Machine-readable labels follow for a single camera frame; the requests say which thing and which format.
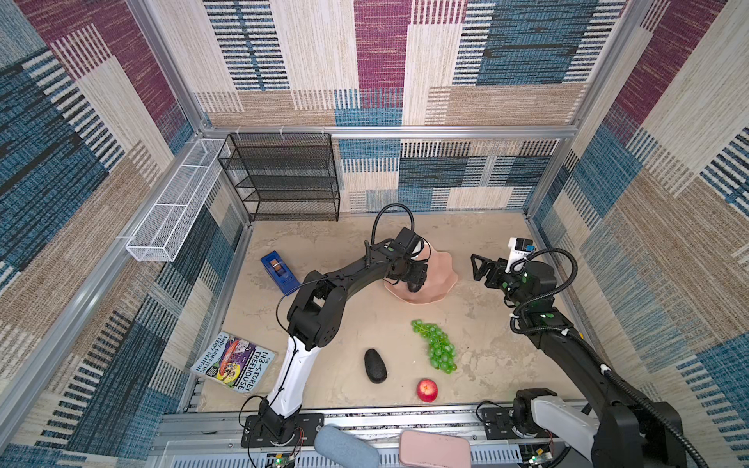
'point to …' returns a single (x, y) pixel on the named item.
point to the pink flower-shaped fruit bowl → (441, 278)
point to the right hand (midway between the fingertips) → (486, 262)
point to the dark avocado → (374, 366)
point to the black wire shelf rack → (284, 176)
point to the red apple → (427, 390)
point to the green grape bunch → (442, 353)
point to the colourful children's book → (234, 363)
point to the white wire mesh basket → (170, 218)
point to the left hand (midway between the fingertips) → (419, 274)
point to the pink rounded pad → (434, 449)
